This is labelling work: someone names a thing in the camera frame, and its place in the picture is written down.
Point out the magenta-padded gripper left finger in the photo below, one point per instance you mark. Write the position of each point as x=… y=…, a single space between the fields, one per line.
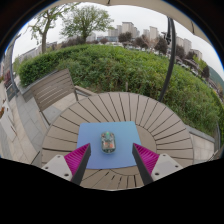
x=75 y=161

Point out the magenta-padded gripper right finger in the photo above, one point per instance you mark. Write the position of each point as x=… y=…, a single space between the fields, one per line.
x=148 y=161

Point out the transparent green computer mouse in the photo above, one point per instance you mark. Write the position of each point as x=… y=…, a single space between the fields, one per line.
x=108 y=142

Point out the blue mouse pad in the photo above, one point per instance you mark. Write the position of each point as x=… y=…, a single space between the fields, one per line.
x=110 y=160

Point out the green hedge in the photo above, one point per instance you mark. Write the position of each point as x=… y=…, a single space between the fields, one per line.
x=133 y=76

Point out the beige patio umbrella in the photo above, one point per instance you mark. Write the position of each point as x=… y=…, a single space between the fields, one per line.
x=170 y=60

